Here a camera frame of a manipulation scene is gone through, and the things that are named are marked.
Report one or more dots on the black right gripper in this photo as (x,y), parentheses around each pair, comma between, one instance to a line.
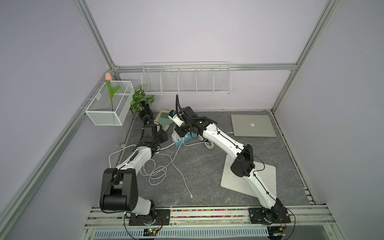
(179,131)

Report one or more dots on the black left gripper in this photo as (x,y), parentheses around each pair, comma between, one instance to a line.
(164,135)

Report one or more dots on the teal white power strip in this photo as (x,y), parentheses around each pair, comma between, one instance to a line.
(179,140)

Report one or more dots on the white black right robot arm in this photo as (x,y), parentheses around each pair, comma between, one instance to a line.
(243,165)

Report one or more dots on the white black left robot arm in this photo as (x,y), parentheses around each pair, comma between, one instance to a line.
(119,190)

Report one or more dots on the silver laptop at back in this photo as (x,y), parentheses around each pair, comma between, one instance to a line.
(252,126)

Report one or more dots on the silver laptop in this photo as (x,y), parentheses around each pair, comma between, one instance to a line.
(252,126)
(231,182)

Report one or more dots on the silver laptop near front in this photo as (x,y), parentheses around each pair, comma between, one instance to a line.
(231,182)

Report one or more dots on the beige green work glove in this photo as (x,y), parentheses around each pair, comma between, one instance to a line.
(163,119)

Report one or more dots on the green plant in black pot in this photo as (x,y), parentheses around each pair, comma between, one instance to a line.
(141,103)

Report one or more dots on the pink artificial tulip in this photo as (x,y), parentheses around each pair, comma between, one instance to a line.
(112,91)

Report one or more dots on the colourful bead strip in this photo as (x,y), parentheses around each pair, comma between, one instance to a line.
(209,213)

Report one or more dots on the long white wire shelf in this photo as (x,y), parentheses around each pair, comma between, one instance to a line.
(186,78)

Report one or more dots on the white wire basket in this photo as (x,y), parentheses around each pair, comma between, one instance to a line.
(99,109)

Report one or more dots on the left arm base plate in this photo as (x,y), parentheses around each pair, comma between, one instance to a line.
(161,217)

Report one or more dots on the white vented cable duct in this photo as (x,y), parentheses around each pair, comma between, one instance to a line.
(181,233)

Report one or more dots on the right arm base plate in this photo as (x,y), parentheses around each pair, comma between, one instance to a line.
(278,215)

